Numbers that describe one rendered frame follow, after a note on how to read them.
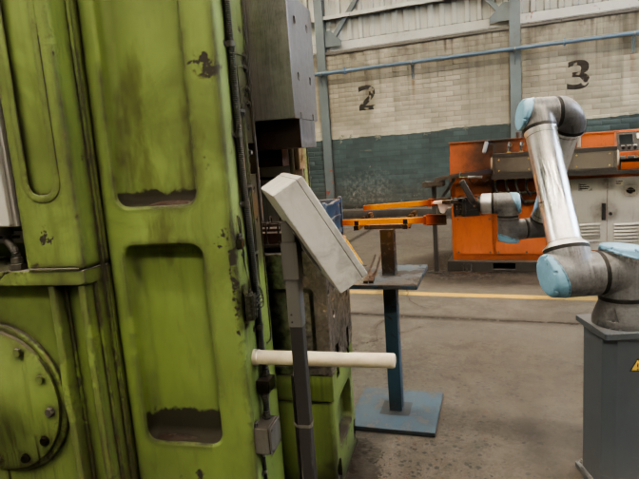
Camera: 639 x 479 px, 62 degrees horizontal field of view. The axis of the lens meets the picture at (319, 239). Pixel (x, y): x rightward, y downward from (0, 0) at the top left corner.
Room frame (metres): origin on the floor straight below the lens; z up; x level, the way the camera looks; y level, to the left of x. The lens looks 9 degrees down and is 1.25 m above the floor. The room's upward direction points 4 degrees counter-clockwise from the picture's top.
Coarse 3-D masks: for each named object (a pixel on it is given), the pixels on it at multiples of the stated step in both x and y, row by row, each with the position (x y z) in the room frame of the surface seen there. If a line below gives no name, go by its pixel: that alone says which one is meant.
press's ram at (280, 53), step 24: (264, 0) 1.81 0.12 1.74; (288, 0) 1.81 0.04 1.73; (264, 24) 1.81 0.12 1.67; (288, 24) 1.79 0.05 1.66; (264, 48) 1.81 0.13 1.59; (288, 48) 1.79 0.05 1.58; (312, 48) 2.07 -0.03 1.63; (264, 72) 1.81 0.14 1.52; (288, 72) 1.79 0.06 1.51; (312, 72) 2.05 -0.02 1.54; (264, 96) 1.81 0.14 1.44; (288, 96) 1.79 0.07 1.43; (312, 96) 2.02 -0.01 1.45; (264, 120) 1.82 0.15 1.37; (312, 120) 2.00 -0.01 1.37
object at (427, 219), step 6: (426, 216) 2.22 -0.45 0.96; (432, 216) 2.21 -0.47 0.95; (438, 216) 2.21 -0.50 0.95; (444, 216) 2.20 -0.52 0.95; (342, 222) 2.32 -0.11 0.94; (348, 222) 2.31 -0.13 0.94; (360, 222) 2.30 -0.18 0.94; (366, 222) 2.29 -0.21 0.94; (372, 222) 2.28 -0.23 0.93; (378, 222) 2.27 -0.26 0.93; (384, 222) 2.27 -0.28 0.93; (390, 222) 2.26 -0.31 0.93; (396, 222) 2.25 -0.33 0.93; (402, 222) 2.24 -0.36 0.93; (408, 222) 2.24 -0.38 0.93; (414, 222) 2.23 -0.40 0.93; (420, 222) 2.22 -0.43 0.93; (426, 222) 2.21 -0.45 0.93; (432, 222) 2.21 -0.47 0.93; (438, 222) 2.21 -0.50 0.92; (444, 222) 2.20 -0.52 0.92
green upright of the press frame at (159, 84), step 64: (128, 0) 1.71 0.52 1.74; (192, 0) 1.59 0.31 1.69; (128, 64) 1.71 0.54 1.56; (192, 64) 1.60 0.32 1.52; (128, 128) 1.71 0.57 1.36; (192, 128) 1.60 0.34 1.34; (128, 192) 1.71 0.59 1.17; (192, 192) 1.66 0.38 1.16; (256, 192) 1.79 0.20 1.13; (128, 256) 1.69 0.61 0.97; (192, 256) 1.66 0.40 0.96; (128, 320) 1.67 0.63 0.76; (192, 320) 1.67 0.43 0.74; (128, 384) 1.68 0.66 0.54; (192, 384) 1.68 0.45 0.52; (256, 384) 1.63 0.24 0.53; (192, 448) 1.62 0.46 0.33
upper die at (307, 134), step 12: (288, 120) 1.85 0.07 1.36; (300, 120) 1.85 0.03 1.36; (264, 132) 1.87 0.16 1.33; (276, 132) 1.86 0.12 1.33; (288, 132) 1.85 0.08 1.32; (300, 132) 1.84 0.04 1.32; (312, 132) 1.99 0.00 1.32; (264, 144) 1.87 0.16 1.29; (276, 144) 1.86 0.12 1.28; (288, 144) 1.85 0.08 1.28; (300, 144) 1.84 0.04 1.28; (312, 144) 1.97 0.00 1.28
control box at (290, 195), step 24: (264, 192) 1.42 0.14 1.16; (288, 192) 1.20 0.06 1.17; (312, 192) 1.21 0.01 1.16; (288, 216) 1.20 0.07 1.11; (312, 216) 1.21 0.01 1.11; (312, 240) 1.21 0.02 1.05; (336, 240) 1.22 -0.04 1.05; (336, 264) 1.22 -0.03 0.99; (360, 264) 1.23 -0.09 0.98; (336, 288) 1.25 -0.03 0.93
